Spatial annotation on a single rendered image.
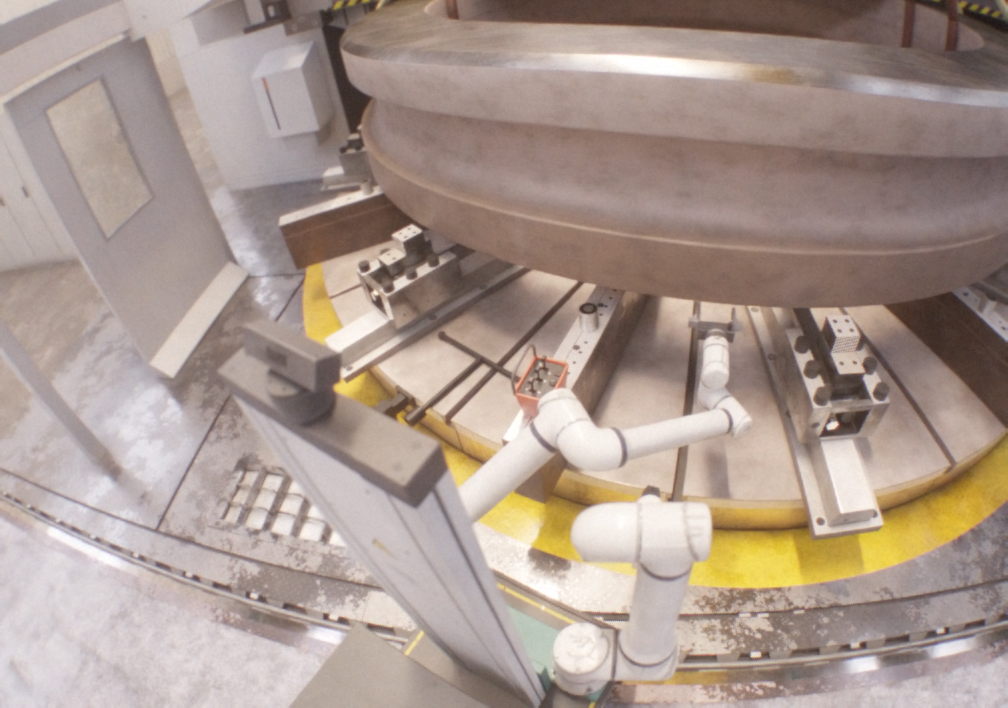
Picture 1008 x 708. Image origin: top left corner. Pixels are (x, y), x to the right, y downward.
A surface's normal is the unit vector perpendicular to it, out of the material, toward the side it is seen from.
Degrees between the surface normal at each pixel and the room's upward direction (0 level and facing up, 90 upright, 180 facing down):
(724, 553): 0
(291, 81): 90
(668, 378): 0
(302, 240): 90
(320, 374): 90
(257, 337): 62
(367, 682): 0
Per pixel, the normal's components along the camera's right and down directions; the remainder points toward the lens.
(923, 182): 0.06, 0.66
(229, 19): -0.16, 0.68
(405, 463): -0.14, -0.74
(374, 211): 0.29, 0.61
